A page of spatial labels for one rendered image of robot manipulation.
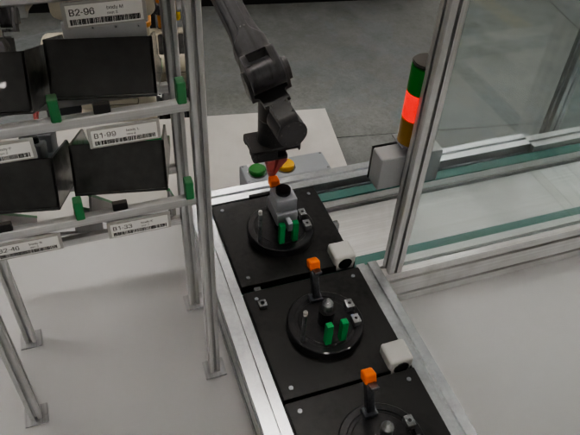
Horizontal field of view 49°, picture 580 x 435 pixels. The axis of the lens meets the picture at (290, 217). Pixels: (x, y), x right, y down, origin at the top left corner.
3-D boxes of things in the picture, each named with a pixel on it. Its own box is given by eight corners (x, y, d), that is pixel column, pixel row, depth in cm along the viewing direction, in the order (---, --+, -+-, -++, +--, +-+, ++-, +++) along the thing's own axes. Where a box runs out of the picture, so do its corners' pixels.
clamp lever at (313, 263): (308, 294, 119) (305, 258, 116) (318, 292, 120) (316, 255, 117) (315, 303, 116) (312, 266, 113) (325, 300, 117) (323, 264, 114)
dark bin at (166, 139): (97, 152, 117) (92, 111, 114) (170, 148, 119) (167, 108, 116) (74, 196, 91) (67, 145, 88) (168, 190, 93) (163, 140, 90)
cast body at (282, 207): (267, 205, 132) (267, 179, 127) (286, 201, 133) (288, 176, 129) (280, 233, 127) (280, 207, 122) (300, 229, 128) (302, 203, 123)
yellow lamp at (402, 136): (392, 133, 113) (396, 110, 109) (417, 129, 114) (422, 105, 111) (404, 150, 109) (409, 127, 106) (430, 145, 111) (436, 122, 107)
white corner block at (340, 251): (325, 256, 133) (327, 243, 130) (345, 252, 134) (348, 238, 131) (334, 273, 130) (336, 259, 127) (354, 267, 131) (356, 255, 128)
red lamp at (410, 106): (396, 110, 109) (401, 85, 106) (422, 105, 110) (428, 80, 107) (409, 126, 106) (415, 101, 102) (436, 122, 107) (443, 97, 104)
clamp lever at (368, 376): (361, 408, 103) (359, 368, 100) (372, 405, 104) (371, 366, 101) (371, 422, 100) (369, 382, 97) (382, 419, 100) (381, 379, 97)
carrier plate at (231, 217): (211, 212, 141) (211, 205, 139) (312, 192, 147) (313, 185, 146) (241, 294, 125) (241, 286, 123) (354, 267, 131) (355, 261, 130)
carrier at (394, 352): (243, 299, 124) (242, 255, 115) (356, 273, 130) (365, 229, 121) (283, 408, 107) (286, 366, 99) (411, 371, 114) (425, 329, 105)
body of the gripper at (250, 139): (301, 151, 127) (303, 121, 122) (252, 160, 124) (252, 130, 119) (290, 132, 132) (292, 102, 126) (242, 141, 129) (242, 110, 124)
